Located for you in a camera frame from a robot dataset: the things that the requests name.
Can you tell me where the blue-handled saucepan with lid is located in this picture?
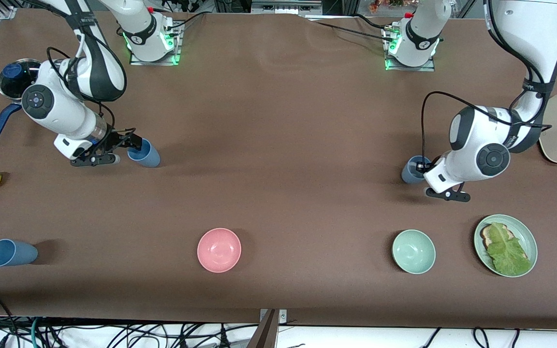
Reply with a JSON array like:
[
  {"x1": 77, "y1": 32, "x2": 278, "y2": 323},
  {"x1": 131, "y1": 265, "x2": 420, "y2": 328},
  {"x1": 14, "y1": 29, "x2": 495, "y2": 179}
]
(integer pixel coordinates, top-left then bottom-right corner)
[{"x1": 0, "y1": 58, "x2": 43, "y2": 102}]

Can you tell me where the dark camera mount post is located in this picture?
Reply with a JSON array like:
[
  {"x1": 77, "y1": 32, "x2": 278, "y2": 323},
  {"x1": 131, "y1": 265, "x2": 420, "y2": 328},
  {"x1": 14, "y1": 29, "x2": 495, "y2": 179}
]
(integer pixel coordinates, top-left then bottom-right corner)
[{"x1": 246, "y1": 309, "x2": 278, "y2": 348}]

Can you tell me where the toast slice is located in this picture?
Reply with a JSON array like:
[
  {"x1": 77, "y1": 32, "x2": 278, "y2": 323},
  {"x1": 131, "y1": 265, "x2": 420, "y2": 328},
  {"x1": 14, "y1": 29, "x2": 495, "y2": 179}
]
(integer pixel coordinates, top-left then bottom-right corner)
[{"x1": 482, "y1": 223, "x2": 530, "y2": 259}]

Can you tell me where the colourful toy food pile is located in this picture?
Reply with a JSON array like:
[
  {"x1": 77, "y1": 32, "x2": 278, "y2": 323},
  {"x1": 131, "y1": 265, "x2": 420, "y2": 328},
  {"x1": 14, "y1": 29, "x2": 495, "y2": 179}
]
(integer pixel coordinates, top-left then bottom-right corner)
[{"x1": 368, "y1": 0, "x2": 408, "y2": 12}]

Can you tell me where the black base power cable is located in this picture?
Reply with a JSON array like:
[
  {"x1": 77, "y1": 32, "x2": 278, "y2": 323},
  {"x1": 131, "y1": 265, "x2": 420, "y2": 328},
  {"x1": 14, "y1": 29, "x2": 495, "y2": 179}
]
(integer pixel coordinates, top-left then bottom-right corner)
[
  {"x1": 307, "y1": 17, "x2": 395, "y2": 42},
  {"x1": 165, "y1": 12, "x2": 207, "y2": 37}
]

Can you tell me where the green lettuce leaf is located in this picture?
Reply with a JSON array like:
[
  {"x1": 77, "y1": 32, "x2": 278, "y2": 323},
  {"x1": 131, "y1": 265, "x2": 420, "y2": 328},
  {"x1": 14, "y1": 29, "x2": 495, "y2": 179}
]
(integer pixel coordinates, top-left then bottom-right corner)
[{"x1": 486, "y1": 222, "x2": 533, "y2": 276}]

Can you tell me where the pale green bowl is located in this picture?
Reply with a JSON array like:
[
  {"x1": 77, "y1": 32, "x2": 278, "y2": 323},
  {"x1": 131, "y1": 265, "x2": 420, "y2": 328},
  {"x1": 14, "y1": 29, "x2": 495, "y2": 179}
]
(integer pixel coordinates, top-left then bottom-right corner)
[{"x1": 392, "y1": 229, "x2": 437, "y2": 275}]

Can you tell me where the metal clamp bracket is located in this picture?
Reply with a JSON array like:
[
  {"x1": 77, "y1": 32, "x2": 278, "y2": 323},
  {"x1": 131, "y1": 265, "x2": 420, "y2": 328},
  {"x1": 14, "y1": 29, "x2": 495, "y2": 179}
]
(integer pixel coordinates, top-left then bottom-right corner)
[{"x1": 259, "y1": 309, "x2": 288, "y2": 324}]

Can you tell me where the pink bowl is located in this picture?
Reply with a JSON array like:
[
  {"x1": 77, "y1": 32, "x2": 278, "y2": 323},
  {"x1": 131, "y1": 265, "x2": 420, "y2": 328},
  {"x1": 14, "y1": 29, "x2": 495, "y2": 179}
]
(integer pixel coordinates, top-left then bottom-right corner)
[{"x1": 197, "y1": 228, "x2": 242, "y2": 273}]

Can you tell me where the pale green plate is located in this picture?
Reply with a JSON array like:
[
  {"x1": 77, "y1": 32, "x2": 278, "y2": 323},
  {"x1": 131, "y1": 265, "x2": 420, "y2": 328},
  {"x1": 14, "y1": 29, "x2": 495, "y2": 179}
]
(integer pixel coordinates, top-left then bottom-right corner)
[{"x1": 474, "y1": 214, "x2": 538, "y2": 278}]

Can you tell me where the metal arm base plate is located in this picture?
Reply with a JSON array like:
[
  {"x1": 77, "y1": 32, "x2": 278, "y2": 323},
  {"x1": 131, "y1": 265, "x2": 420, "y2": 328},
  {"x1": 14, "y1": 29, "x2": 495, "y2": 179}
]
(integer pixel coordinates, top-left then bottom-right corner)
[
  {"x1": 129, "y1": 22, "x2": 182, "y2": 66},
  {"x1": 382, "y1": 27, "x2": 436, "y2": 72}
]

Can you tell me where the blue plastic cup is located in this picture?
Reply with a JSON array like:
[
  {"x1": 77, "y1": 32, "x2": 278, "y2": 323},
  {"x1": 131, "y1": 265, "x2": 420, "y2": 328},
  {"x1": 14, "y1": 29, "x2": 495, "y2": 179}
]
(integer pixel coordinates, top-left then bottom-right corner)
[
  {"x1": 401, "y1": 155, "x2": 434, "y2": 185},
  {"x1": 0, "y1": 239, "x2": 39, "y2": 267},
  {"x1": 127, "y1": 138, "x2": 161, "y2": 168}
]

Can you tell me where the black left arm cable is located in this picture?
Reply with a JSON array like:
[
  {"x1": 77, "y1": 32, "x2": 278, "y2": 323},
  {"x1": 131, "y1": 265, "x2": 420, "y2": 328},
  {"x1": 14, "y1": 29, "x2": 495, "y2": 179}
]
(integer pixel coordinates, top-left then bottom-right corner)
[{"x1": 421, "y1": 0, "x2": 553, "y2": 166}]

